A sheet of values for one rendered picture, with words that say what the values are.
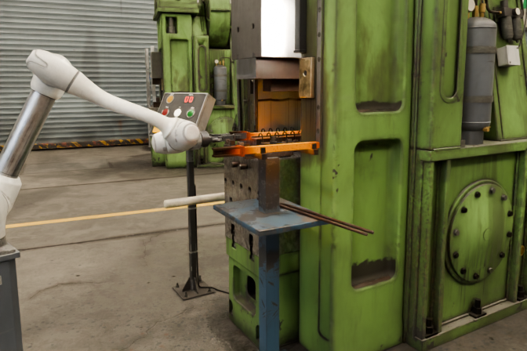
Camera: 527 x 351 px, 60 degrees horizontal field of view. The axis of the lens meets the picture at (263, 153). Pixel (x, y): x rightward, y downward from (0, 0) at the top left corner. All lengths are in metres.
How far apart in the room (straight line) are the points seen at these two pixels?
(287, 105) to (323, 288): 1.00
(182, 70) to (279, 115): 4.68
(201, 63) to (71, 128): 3.92
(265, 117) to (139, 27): 7.87
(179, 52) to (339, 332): 5.57
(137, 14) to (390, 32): 8.40
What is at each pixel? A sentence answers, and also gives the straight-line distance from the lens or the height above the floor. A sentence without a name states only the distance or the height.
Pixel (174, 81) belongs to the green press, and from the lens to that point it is 7.06.
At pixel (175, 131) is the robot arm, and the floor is 1.06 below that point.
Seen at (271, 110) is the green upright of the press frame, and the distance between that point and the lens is 2.47.
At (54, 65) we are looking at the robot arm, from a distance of 1.97.
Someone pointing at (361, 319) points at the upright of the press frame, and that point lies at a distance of 2.23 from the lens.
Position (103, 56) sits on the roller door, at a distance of 10.02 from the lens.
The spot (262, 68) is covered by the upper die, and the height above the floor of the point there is 1.32.
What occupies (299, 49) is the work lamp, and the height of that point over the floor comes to 1.39.
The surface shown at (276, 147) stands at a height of 1.02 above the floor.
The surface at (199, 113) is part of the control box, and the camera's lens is 2.52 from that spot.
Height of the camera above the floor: 1.23
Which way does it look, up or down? 8 degrees down
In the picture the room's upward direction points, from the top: straight up
